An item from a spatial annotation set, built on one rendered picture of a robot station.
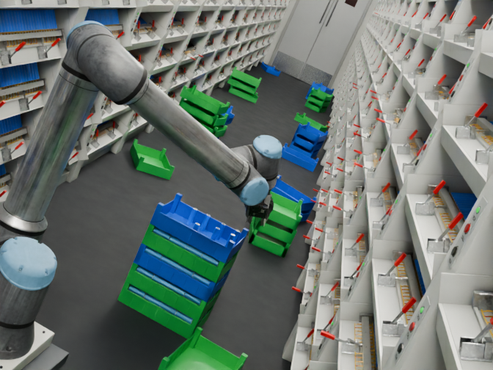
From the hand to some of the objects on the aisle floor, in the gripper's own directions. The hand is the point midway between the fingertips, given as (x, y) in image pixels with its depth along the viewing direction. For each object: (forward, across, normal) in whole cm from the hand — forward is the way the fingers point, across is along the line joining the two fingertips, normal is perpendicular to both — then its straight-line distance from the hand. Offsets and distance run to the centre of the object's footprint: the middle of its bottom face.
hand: (256, 219), depth 249 cm
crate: (+30, -9, -45) cm, 55 cm away
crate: (+42, -28, -15) cm, 52 cm away
